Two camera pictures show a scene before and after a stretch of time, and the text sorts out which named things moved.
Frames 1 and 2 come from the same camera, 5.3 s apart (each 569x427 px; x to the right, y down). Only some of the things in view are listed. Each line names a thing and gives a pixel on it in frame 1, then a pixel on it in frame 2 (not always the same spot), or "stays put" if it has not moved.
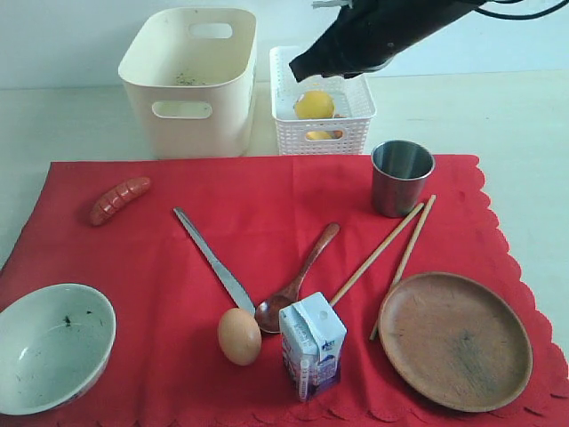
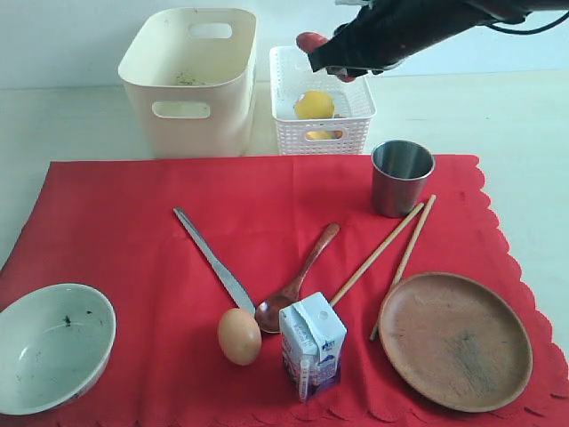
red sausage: (119, 197) to (309, 42)
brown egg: (240, 336) stays put
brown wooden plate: (454, 342) stays put
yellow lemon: (314, 105) stays put
